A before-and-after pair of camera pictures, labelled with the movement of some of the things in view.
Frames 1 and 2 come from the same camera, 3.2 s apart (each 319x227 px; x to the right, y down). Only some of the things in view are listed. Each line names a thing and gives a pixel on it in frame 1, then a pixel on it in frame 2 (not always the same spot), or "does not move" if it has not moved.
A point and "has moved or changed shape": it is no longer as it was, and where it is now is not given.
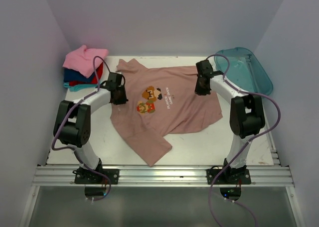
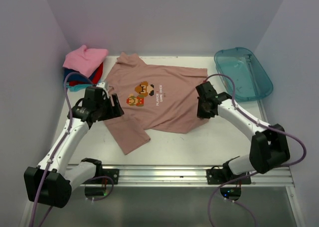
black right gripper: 198,90 → 200,114
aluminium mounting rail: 161,174 does not move
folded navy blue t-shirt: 73,75 does not move
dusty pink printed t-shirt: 161,101 has moved or changed shape
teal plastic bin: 243,71 does not move
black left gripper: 123,99 → 114,111
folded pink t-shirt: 81,60 does not move
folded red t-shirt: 92,80 does not move
